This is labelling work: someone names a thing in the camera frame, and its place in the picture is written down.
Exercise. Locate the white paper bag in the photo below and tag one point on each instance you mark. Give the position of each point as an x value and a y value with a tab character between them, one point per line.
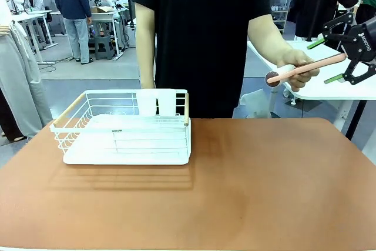
255	104

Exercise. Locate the person's right forearm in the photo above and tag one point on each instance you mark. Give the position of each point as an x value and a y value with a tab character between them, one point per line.
145	45

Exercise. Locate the white side table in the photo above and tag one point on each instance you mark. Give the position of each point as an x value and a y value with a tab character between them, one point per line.
317	89

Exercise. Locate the person in black coat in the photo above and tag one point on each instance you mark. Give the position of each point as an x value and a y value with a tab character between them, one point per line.
317	1

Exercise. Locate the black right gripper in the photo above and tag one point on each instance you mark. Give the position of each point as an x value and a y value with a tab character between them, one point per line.
362	43

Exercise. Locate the open cardboard box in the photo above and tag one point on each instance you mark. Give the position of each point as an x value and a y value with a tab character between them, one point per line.
101	10

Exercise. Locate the white desk with box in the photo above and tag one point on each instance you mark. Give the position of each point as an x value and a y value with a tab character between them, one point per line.
113	27

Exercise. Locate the white desk with grey legs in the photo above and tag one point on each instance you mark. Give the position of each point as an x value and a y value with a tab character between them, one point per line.
32	24

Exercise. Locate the black tripod stand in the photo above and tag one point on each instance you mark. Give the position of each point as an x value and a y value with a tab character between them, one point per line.
129	1

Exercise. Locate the grey plastic step stool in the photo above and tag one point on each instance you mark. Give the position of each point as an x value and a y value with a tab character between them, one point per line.
103	46

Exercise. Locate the person in navy jacket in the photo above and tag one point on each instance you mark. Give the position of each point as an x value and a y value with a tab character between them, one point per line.
72	1

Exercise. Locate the person's left hand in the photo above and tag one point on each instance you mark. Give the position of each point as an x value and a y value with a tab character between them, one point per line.
295	57

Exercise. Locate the metal storage shelf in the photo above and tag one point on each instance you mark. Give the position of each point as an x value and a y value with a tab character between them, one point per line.
282	4

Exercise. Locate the white plastic cup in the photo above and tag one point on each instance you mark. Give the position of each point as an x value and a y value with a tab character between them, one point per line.
146	102
167	102

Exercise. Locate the brown table mat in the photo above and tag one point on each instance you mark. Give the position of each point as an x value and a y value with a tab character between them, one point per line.
205	192

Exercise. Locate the person's black t-shirt torso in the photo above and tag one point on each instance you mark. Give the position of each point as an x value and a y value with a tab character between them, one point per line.
202	36

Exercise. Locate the person's left forearm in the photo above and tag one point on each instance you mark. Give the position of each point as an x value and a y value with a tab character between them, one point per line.
264	38

